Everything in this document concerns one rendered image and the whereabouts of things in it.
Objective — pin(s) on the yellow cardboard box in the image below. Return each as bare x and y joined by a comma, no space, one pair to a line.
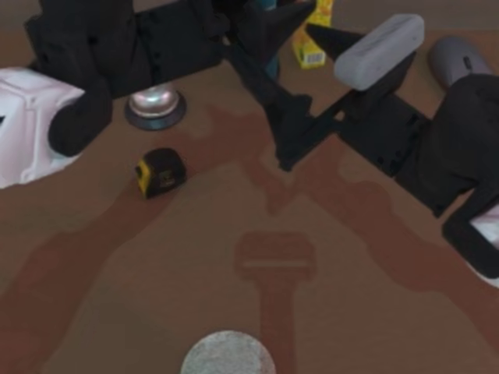
308,50

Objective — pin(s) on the silver call bell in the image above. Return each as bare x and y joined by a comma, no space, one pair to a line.
154,105

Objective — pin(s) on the grey computer mouse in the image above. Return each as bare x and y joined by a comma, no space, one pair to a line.
452,58

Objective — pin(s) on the black and yellow tape measure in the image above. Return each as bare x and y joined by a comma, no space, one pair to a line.
163,173

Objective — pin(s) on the grey round disc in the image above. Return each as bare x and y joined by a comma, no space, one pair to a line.
228,354

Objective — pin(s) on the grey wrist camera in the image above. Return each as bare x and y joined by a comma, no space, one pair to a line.
378,50

